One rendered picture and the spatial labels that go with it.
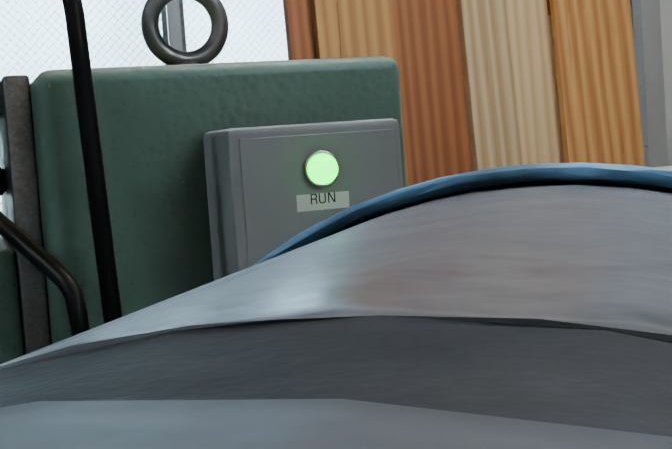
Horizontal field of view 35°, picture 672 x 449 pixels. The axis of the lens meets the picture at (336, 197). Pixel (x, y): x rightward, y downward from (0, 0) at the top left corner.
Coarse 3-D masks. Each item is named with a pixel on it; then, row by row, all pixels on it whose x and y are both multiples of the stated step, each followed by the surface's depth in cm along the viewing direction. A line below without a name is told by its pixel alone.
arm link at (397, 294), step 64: (448, 192) 11; (512, 192) 10; (576, 192) 9; (640, 192) 10; (320, 256) 6; (384, 256) 5; (448, 256) 5; (512, 256) 5; (576, 256) 5; (640, 256) 5; (128, 320) 5; (192, 320) 4; (256, 320) 4; (320, 320) 4; (384, 320) 3; (448, 320) 3; (512, 320) 3; (576, 320) 3; (640, 320) 3; (0, 384) 3; (64, 384) 3; (128, 384) 3; (192, 384) 3; (256, 384) 3; (320, 384) 3; (384, 384) 3; (448, 384) 3; (512, 384) 3; (576, 384) 3; (640, 384) 3
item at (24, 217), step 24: (24, 96) 61; (0, 120) 66; (24, 120) 61; (0, 144) 69; (24, 144) 61; (24, 168) 61; (24, 192) 61; (24, 216) 61; (24, 264) 61; (24, 288) 61; (24, 312) 61; (48, 312) 62; (24, 336) 61; (48, 336) 62
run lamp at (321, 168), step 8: (320, 152) 57; (328, 152) 57; (312, 160) 56; (320, 160) 56; (328, 160) 56; (336, 160) 57; (304, 168) 56; (312, 168) 56; (320, 168) 56; (328, 168) 56; (336, 168) 57; (312, 176) 56; (320, 176) 56; (328, 176) 56; (336, 176) 57; (312, 184) 57; (320, 184) 57; (328, 184) 57
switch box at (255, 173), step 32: (256, 128) 56; (288, 128) 57; (320, 128) 57; (352, 128) 58; (384, 128) 58; (224, 160) 56; (256, 160) 56; (288, 160) 56; (352, 160) 58; (384, 160) 58; (224, 192) 57; (256, 192) 56; (288, 192) 56; (320, 192) 57; (352, 192) 58; (384, 192) 58; (224, 224) 57; (256, 224) 56; (288, 224) 56; (224, 256) 58; (256, 256) 56
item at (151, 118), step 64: (192, 64) 61; (256, 64) 62; (320, 64) 63; (384, 64) 65; (64, 128) 58; (128, 128) 59; (192, 128) 61; (64, 192) 58; (128, 192) 60; (192, 192) 61; (64, 256) 58; (128, 256) 60; (192, 256) 61; (64, 320) 59
